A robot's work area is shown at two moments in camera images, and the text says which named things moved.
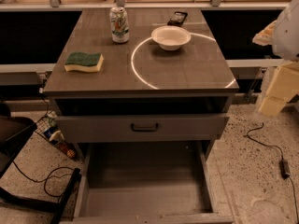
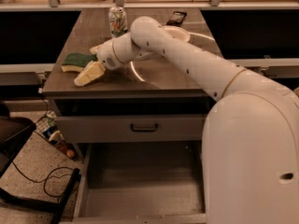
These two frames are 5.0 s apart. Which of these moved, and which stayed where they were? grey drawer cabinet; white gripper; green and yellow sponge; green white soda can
Moved: white gripper
Stayed: green and yellow sponge; green white soda can; grey drawer cabinet
